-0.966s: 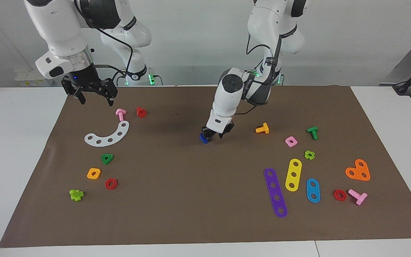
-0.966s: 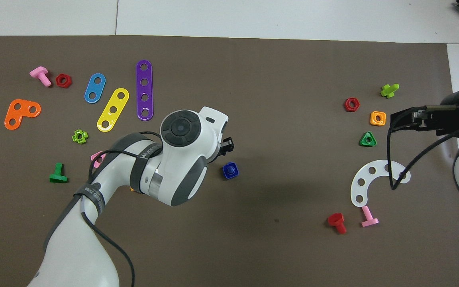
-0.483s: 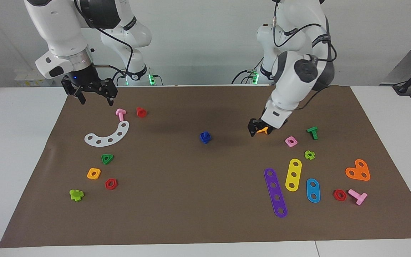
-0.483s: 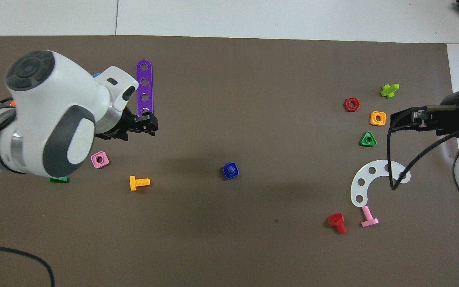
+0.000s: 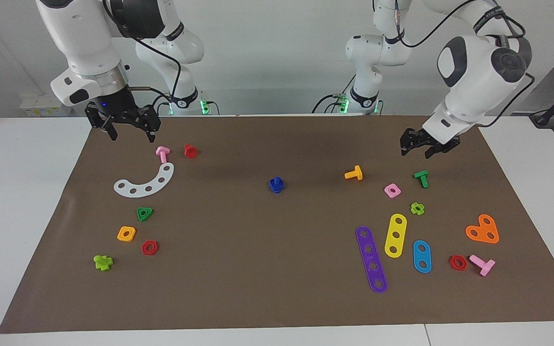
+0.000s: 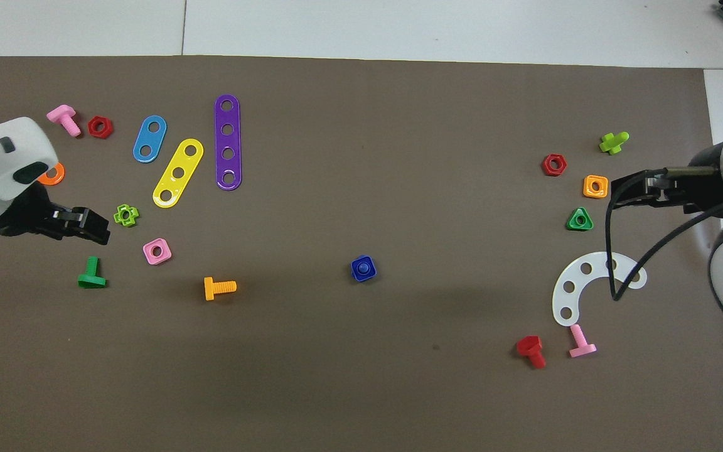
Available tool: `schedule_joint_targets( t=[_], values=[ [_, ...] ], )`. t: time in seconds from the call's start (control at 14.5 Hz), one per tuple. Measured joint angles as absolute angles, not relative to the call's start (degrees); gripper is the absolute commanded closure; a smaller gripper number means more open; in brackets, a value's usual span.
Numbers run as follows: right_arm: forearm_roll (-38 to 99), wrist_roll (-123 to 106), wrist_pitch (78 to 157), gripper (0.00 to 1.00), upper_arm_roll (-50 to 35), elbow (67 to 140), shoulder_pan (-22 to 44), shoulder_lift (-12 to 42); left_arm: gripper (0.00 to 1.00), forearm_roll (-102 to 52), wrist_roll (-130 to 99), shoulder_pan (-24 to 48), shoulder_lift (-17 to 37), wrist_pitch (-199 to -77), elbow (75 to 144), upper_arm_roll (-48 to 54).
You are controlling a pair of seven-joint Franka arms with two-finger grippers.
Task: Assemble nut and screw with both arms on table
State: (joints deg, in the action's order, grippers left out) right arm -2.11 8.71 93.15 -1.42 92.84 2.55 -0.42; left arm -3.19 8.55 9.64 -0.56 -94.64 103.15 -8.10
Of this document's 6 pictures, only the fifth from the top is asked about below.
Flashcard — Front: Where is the white curved five-hole strip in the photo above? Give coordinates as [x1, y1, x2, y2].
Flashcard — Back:
[113, 162, 175, 198]

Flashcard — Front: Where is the yellow three-hole plastic strip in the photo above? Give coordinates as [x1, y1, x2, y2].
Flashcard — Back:
[384, 213, 408, 259]

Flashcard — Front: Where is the orange angled three-hole plate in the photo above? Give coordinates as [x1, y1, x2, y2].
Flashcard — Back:
[465, 214, 500, 244]

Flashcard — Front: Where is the blue two-hole plastic strip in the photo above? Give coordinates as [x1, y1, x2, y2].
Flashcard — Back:
[412, 240, 432, 274]

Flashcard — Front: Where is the purple four-hole plastic strip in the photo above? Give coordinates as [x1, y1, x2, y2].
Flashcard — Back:
[355, 226, 388, 293]

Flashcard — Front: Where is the brown table mat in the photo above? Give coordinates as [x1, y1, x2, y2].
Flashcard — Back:
[0, 115, 554, 334]

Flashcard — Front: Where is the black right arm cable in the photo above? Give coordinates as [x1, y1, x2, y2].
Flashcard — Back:
[104, 0, 184, 116]

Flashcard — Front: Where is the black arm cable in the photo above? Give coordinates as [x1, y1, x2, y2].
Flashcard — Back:
[104, 0, 184, 116]
[392, 0, 536, 128]

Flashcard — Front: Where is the black base cable bundle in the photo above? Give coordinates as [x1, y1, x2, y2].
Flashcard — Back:
[312, 94, 350, 114]

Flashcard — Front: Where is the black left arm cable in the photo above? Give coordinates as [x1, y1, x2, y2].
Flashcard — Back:
[392, 0, 536, 128]

